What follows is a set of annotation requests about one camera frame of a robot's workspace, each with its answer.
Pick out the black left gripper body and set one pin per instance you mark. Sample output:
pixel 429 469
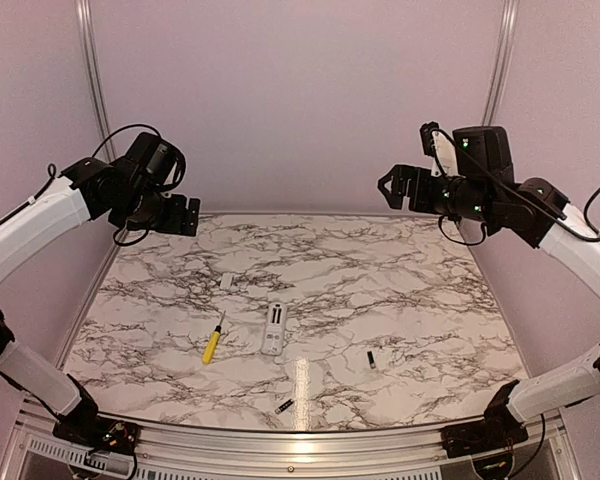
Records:
pixel 171 220

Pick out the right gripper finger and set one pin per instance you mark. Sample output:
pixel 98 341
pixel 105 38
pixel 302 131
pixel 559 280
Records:
pixel 396 180
pixel 394 199

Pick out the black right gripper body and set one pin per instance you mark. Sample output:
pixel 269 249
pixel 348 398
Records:
pixel 426 200

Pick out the white battery cover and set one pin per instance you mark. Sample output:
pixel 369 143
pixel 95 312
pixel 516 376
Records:
pixel 226 281

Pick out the yellow handled screwdriver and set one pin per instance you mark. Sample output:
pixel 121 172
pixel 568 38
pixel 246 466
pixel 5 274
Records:
pixel 210 349

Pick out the white remote control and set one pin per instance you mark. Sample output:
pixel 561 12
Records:
pixel 274 329

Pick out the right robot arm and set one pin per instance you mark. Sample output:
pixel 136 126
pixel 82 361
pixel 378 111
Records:
pixel 472 178

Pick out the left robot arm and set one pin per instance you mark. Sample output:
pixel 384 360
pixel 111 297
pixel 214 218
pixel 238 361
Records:
pixel 135 193

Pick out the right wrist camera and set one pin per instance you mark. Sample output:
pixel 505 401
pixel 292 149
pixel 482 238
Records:
pixel 437 146

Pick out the right aluminium frame post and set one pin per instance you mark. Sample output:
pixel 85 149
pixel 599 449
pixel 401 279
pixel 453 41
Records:
pixel 502 61

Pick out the aluminium frame post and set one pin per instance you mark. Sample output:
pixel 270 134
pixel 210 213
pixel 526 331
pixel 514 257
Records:
pixel 90 58
pixel 502 61

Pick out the left aluminium frame post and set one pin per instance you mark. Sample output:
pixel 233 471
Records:
pixel 90 58

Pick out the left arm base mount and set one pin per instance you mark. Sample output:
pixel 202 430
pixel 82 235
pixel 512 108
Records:
pixel 101 434

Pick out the front aluminium rail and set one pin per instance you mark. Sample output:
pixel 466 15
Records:
pixel 165 451

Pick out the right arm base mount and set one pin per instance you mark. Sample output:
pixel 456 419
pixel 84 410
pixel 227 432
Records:
pixel 481 436

